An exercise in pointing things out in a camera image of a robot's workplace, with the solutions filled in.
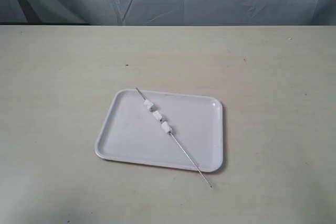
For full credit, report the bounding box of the thin metal skewer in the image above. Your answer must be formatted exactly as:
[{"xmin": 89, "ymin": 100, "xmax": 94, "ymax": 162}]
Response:
[{"xmin": 135, "ymin": 87, "xmax": 213, "ymax": 189}]

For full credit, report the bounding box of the white foam cube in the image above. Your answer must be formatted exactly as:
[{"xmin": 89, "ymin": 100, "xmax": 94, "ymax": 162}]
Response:
[
  {"xmin": 143, "ymin": 99, "xmax": 154, "ymax": 111},
  {"xmin": 161, "ymin": 121, "xmax": 173, "ymax": 134},
  {"xmin": 152, "ymin": 111, "xmax": 163, "ymax": 122}
]

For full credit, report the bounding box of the white plastic tray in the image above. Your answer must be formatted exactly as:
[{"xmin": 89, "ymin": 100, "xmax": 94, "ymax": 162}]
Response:
[{"xmin": 95, "ymin": 89, "xmax": 224, "ymax": 173}]

